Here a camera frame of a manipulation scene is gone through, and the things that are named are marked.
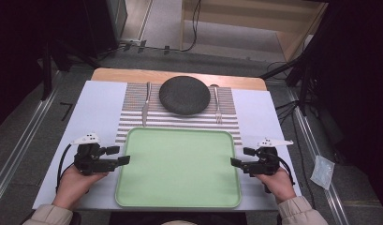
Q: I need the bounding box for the black floor cable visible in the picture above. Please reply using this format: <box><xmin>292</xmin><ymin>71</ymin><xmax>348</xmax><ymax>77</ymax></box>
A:
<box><xmin>266</xmin><ymin>60</ymin><xmax>318</xmax><ymax>210</ymax></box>

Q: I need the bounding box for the light green tray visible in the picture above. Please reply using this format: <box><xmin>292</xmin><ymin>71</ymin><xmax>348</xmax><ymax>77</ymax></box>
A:
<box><xmin>114</xmin><ymin>127</ymin><xmax>243</xmax><ymax>209</ymax></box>

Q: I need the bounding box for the left hand-held gripper black cable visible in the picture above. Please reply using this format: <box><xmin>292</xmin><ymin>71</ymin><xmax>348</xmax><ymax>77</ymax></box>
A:
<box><xmin>55</xmin><ymin>143</ymin><xmax>75</xmax><ymax>193</ymax></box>

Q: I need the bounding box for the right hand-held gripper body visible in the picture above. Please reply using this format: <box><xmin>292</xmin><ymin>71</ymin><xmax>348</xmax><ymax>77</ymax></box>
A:
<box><xmin>242</xmin><ymin>137</ymin><xmax>295</xmax><ymax>178</ymax></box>

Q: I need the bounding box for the pale blue table sheet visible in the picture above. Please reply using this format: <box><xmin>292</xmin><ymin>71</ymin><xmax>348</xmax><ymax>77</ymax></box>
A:
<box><xmin>32</xmin><ymin>80</ymin><xmax>302</xmax><ymax>211</ymax></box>

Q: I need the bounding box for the black hanging cable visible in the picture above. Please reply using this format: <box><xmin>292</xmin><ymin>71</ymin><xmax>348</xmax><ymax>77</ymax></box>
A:
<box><xmin>180</xmin><ymin>0</ymin><xmax>202</xmax><ymax>53</ymax></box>

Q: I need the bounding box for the dark grey round plate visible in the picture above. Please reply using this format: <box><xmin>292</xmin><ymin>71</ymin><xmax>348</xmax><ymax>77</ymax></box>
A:
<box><xmin>158</xmin><ymin>75</ymin><xmax>212</xmax><ymax>116</ymax></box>

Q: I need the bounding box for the person's left hand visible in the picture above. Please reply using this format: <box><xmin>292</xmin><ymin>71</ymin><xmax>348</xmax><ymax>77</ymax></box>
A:
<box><xmin>52</xmin><ymin>165</ymin><xmax>110</xmax><ymax>211</ymax></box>

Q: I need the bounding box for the silver fork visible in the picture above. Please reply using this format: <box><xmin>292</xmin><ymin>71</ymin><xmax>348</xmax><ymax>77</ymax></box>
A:
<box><xmin>213</xmin><ymin>86</ymin><xmax>224</xmax><ymax>125</ymax></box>

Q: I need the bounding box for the white power strip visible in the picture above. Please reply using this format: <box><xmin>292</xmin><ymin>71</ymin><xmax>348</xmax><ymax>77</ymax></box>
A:
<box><xmin>119</xmin><ymin>37</ymin><xmax>142</xmax><ymax>47</ymax></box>

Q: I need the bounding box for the silver table knife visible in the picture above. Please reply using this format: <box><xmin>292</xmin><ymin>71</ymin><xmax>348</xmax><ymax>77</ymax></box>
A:
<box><xmin>141</xmin><ymin>82</ymin><xmax>153</xmax><ymax>128</ymax></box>

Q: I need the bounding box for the right hand-held gripper black cable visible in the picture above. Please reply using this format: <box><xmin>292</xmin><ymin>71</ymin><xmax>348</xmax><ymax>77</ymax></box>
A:
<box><xmin>264</xmin><ymin>154</ymin><xmax>297</xmax><ymax>194</ymax></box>

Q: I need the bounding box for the striped placemat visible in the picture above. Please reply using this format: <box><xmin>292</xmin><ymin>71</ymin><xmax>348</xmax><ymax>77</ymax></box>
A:
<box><xmin>115</xmin><ymin>82</ymin><xmax>243</xmax><ymax>147</ymax></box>

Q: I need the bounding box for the clear plastic bag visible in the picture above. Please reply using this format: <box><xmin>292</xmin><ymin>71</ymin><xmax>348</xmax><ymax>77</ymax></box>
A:
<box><xmin>310</xmin><ymin>155</ymin><xmax>336</xmax><ymax>191</ymax></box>

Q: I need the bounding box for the black tripod stand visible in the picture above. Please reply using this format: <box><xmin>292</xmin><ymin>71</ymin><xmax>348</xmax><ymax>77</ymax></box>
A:
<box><xmin>258</xmin><ymin>31</ymin><xmax>325</xmax><ymax>117</ymax></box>

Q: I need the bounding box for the hand-held gripper black cable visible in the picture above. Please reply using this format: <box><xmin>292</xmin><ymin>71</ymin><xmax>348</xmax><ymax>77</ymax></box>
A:
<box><xmin>55</xmin><ymin>143</ymin><xmax>75</xmax><ymax>193</ymax></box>
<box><xmin>264</xmin><ymin>154</ymin><xmax>297</xmax><ymax>194</ymax></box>

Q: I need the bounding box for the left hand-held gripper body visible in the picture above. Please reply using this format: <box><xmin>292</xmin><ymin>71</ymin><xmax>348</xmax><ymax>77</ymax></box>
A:
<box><xmin>70</xmin><ymin>132</ymin><xmax>120</xmax><ymax>176</ymax></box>

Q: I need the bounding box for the black metal stand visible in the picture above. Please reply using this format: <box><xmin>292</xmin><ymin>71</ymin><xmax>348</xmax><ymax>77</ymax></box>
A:
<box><xmin>38</xmin><ymin>31</ymin><xmax>101</xmax><ymax>101</ymax></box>

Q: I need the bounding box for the wooden shelf unit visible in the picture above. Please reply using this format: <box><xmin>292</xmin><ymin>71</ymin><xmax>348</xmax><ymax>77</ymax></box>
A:
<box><xmin>179</xmin><ymin>0</ymin><xmax>330</xmax><ymax>62</ymax></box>

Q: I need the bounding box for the metal floor rail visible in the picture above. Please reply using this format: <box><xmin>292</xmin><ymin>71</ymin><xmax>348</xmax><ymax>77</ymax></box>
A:
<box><xmin>287</xmin><ymin>87</ymin><xmax>350</xmax><ymax>225</ymax></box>
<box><xmin>0</xmin><ymin>71</ymin><xmax>64</xmax><ymax>204</ymax></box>

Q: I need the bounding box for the person's right hand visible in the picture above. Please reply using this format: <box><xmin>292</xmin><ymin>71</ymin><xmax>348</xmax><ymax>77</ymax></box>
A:
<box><xmin>256</xmin><ymin>168</ymin><xmax>297</xmax><ymax>204</ymax></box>

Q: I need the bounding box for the dark cabinet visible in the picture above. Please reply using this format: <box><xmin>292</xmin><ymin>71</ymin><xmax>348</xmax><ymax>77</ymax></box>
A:
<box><xmin>82</xmin><ymin>0</ymin><xmax>128</xmax><ymax>59</ymax></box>

